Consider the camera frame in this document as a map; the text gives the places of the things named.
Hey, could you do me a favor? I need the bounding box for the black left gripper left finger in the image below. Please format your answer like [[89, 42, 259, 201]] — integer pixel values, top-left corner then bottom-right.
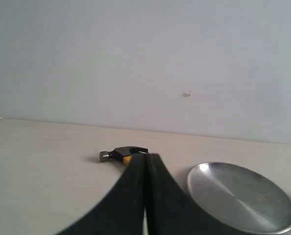
[[58, 153, 146, 235]]

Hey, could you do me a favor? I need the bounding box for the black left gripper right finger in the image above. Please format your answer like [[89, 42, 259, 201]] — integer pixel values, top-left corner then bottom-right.
[[145, 154, 236, 235]]

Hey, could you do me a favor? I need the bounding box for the black yellow claw hammer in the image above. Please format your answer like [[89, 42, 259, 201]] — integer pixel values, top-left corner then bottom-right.
[[99, 146, 148, 166]]

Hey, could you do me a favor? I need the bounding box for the round silver metal plate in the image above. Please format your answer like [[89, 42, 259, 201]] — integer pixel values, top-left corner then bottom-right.
[[187, 162, 291, 235]]

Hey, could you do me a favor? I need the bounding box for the small white wall plug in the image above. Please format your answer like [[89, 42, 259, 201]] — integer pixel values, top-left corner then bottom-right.
[[183, 92, 191, 97]]

